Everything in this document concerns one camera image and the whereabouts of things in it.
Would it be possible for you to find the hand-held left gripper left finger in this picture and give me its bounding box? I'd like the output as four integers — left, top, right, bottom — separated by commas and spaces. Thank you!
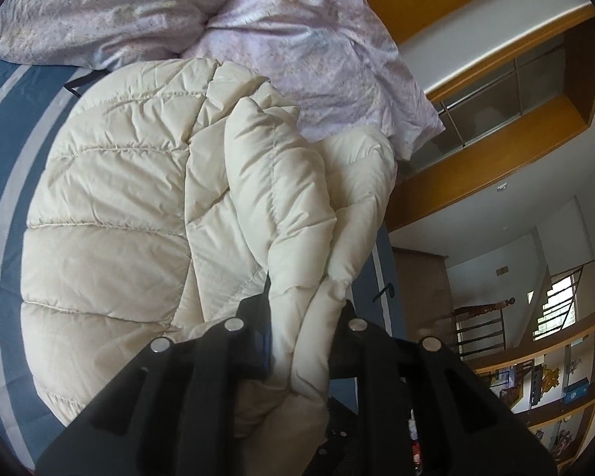
35, 276, 274, 476

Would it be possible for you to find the stair railing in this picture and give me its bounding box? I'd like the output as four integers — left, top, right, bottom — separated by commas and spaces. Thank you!
450, 296, 507, 359

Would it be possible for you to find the pink floral duvet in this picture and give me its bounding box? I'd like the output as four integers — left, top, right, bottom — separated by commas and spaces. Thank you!
178, 0, 447, 162

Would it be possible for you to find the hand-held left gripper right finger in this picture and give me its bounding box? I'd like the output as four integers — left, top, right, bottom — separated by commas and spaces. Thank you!
327, 300, 559, 476

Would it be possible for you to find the cream quilted down jacket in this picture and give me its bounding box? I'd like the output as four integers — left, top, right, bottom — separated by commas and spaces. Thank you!
20, 57, 397, 476

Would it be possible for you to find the pink floral pillow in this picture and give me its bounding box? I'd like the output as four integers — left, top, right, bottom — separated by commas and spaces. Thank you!
0, 0, 259, 71

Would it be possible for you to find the wooden cabinet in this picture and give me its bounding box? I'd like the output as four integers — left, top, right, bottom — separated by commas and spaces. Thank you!
391, 248, 453, 354

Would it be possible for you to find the blue striped bed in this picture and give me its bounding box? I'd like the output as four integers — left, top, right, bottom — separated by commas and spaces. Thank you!
0, 57, 402, 472

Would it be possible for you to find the wooden bookshelf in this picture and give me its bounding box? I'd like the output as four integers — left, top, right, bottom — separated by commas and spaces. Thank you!
468, 310, 595, 476

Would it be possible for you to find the barred window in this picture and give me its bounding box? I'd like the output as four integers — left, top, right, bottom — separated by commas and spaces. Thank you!
532, 264, 595, 344

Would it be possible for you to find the wooden window frame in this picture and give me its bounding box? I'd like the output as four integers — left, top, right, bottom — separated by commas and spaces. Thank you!
362, 0, 595, 233

